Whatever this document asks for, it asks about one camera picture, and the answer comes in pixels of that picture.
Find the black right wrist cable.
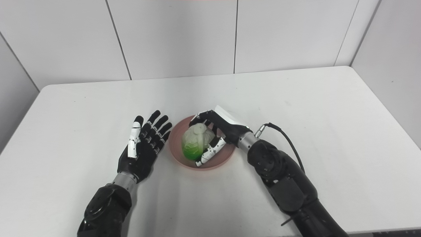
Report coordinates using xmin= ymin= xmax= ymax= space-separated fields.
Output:
xmin=255 ymin=122 xmax=306 ymax=173

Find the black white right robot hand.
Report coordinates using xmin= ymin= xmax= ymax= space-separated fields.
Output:
xmin=189 ymin=105 xmax=252 ymax=167

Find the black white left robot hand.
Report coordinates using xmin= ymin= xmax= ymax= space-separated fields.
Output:
xmin=117 ymin=110 xmax=173 ymax=184

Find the green white toy cabbage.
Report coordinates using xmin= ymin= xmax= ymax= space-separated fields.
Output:
xmin=182 ymin=123 xmax=217 ymax=161

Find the pink round plate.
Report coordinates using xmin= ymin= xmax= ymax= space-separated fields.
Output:
xmin=168 ymin=115 xmax=236 ymax=170

